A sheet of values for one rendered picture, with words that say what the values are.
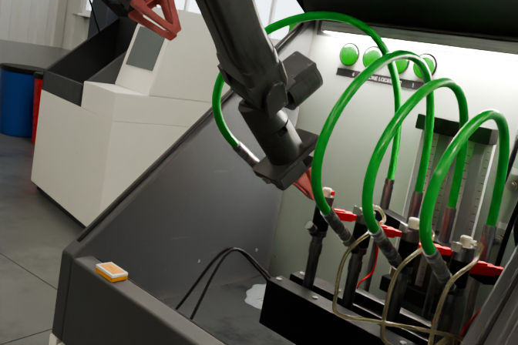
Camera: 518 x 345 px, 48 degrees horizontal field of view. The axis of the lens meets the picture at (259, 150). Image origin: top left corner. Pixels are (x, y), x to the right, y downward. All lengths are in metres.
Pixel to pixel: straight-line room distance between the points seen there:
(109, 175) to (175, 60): 0.84
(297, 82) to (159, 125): 3.03
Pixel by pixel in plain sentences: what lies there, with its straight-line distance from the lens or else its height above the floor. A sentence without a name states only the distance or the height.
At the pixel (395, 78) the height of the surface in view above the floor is 1.35.
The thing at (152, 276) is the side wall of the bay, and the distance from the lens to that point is 1.18.
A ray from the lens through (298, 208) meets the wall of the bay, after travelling 1.36.
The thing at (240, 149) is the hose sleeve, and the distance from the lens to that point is 0.94.
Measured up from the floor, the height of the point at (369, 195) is 1.20.
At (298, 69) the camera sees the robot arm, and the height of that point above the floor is 1.33.
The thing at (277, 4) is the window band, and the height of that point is 1.89.
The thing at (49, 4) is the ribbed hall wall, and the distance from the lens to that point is 8.29.
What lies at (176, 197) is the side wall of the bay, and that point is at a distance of 1.15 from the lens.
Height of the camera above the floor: 1.34
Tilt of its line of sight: 9 degrees down
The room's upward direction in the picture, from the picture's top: 10 degrees clockwise
